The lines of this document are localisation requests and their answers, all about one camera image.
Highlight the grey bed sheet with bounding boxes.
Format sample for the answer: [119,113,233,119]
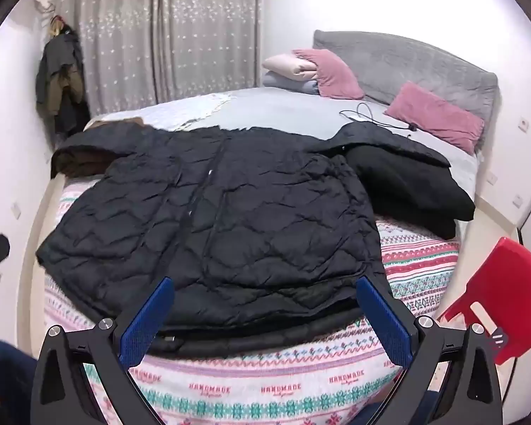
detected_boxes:
[150,86,479,200]

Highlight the long pink pillow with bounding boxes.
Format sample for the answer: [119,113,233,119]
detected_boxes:
[384,82,485,155]

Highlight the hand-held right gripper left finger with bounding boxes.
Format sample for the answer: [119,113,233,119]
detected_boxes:
[31,277,175,425]

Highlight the black quilted jacket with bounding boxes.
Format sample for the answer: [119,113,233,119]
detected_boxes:
[35,120,452,357]

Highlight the folded pale pink quilt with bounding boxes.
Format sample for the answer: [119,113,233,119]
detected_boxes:
[262,53,319,83]

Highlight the patterned knit blanket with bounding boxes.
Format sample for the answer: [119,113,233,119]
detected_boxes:
[42,176,463,425]

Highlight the white fringed blanket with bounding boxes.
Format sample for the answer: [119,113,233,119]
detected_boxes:
[84,93,237,132]

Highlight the grey star-print curtain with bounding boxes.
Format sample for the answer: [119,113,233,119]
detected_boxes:
[55,0,266,118]

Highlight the grey padded headboard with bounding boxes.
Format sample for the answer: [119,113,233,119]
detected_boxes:
[312,30,498,151]

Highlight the small pink pillow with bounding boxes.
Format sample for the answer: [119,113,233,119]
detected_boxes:
[292,48,366,100]

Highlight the red plastic chair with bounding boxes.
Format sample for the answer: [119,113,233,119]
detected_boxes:
[438,237,531,366]

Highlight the folded grey-blue bedding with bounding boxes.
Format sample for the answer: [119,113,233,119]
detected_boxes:
[261,71,321,96]

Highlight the black charger cable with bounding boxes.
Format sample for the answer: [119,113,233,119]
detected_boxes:
[340,103,419,132]

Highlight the person's blue trouser leg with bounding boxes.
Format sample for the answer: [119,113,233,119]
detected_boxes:
[0,339,38,425]

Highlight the hanging dark clothes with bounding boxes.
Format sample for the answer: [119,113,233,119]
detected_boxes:
[35,15,91,139]

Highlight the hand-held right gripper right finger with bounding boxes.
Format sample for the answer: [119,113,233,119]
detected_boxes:
[358,276,503,425]

